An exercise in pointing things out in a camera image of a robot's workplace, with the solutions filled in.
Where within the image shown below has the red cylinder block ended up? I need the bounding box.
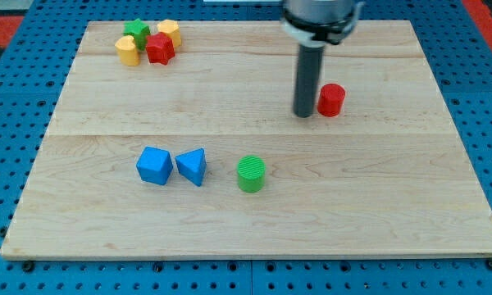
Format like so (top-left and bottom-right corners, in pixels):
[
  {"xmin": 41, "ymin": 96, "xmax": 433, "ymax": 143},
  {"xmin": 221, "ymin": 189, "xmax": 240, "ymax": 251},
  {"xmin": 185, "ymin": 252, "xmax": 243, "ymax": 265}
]
[{"xmin": 317, "ymin": 84, "xmax": 346, "ymax": 117}]

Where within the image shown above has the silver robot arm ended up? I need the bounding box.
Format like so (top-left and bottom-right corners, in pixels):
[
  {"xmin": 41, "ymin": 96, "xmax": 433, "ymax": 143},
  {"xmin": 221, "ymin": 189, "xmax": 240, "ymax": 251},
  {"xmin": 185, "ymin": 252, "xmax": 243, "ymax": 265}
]
[{"xmin": 281, "ymin": 0, "xmax": 365, "ymax": 48}]

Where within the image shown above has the green cylinder block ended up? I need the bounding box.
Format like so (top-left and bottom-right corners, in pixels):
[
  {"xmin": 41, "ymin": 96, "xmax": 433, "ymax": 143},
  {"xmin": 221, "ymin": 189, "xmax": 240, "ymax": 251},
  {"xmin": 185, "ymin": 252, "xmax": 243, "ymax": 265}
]
[{"xmin": 237, "ymin": 155, "xmax": 266, "ymax": 193}]

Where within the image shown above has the blue triangle block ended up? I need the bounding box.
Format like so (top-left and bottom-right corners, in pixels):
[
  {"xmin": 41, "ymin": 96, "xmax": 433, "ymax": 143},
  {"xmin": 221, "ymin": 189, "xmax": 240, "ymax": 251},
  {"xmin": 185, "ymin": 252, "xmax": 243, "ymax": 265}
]
[{"xmin": 175, "ymin": 148, "xmax": 207, "ymax": 187}]

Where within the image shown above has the blue cube block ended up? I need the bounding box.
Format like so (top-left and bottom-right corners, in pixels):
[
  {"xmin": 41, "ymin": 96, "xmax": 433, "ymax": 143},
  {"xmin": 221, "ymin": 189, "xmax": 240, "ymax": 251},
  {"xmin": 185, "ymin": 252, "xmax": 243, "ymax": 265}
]
[{"xmin": 136, "ymin": 147, "xmax": 173, "ymax": 185}]

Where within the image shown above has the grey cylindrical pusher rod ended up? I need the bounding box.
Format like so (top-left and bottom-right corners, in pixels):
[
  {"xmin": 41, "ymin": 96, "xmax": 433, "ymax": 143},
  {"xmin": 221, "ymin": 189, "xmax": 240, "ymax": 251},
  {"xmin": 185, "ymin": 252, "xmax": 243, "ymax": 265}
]
[{"xmin": 293, "ymin": 45, "xmax": 324, "ymax": 118}]

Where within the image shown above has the red star block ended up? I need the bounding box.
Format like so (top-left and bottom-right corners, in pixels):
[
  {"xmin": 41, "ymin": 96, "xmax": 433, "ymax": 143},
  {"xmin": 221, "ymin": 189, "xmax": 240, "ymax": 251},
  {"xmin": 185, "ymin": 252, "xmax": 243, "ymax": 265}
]
[{"xmin": 145, "ymin": 32, "xmax": 175, "ymax": 65}]

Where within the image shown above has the yellow hexagon block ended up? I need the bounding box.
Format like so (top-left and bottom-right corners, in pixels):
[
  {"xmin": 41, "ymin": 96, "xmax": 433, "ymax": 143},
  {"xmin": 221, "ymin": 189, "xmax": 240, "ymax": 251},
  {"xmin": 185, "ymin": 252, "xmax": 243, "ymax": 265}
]
[{"xmin": 157, "ymin": 19, "xmax": 182, "ymax": 48}]

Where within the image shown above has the wooden board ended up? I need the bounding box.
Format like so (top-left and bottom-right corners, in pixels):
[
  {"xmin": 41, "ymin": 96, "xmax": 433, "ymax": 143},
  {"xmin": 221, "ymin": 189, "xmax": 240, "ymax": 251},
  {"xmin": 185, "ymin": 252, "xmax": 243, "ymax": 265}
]
[{"xmin": 1, "ymin": 20, "xmax": 492, "ymax": 261}]

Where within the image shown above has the yellow heart block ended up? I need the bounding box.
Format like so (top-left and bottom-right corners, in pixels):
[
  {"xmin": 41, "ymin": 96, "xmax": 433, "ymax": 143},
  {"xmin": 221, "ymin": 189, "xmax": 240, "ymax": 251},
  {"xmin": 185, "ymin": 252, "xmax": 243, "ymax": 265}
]
[{"xmin": 115, "ymin": 35, "xmax": 140, "ymax": 66}]

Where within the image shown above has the green star block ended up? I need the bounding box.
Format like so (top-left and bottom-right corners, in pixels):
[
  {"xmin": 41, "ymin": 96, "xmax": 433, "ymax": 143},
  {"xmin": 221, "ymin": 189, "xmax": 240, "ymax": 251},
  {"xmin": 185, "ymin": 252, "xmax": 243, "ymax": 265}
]
[{"xmin": 123, "ymin": 18, "xmax": 151, "ymax": 51}]

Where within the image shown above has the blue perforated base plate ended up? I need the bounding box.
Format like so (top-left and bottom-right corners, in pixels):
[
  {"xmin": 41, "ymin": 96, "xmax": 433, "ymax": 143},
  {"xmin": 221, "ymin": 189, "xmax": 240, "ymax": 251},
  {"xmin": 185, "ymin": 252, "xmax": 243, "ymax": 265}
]
[{"xmin": 0, "ymin": 0, "xmax": 492, "ymax": 294}]

